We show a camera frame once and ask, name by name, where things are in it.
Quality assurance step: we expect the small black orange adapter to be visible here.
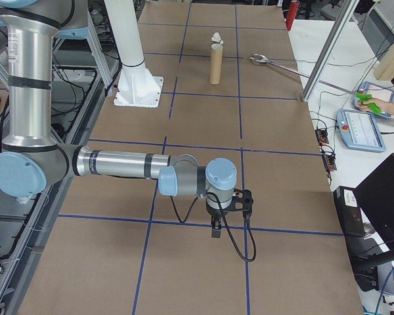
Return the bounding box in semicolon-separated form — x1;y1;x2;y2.
322;152;338;172
315;128;330;146

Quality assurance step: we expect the teach pendant with pink screen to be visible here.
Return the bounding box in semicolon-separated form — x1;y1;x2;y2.
352;80;394;119

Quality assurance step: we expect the person's bare hand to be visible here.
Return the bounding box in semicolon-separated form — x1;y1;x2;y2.
359;97;392;113

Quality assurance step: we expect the black looped wrist cable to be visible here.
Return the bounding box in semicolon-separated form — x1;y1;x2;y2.
169;195;200;224

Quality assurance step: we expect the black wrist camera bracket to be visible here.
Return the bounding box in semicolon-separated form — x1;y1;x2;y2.
231;188;254;217

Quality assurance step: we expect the red cylinder bottle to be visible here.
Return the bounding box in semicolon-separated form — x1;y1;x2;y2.
286;0;300;32

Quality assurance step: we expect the grey office chair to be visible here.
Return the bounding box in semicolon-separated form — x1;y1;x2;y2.
319;0;349;21

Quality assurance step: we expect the white column with base plate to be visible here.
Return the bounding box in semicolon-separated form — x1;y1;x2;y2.
103;0;164;108

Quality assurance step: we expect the brown cardboard tube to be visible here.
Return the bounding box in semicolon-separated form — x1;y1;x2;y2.
209;43;225;85

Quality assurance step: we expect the metal bar V-shaped frame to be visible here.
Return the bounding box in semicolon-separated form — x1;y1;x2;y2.
0;12;123;315

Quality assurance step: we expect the metal reacher grabber green handle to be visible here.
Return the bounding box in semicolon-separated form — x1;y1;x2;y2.
249;53;382;115

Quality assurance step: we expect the slanted aluminium profile post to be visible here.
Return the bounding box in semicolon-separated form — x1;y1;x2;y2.
301;0;361;103

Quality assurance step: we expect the teach pendant with white screen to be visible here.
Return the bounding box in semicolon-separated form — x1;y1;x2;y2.
335;108;387;153

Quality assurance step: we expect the beige wooden board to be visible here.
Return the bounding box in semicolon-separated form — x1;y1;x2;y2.
373;30;394;82

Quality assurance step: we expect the white side table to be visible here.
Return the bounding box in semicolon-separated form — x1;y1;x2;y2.
286;18;394;315

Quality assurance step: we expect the black monitor screen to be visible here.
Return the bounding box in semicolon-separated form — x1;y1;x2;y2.
353;152;394;246

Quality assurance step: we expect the long black camera cable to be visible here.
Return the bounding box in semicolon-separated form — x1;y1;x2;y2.
205;192;257;263

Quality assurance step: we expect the thin blue cable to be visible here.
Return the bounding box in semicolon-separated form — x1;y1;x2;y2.
373;263;394;315

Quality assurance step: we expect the black computer box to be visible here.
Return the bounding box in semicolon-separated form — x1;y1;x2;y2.
332;185;368;238

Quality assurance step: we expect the black cable inside frame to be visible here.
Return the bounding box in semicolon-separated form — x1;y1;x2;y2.
0;183;59;264

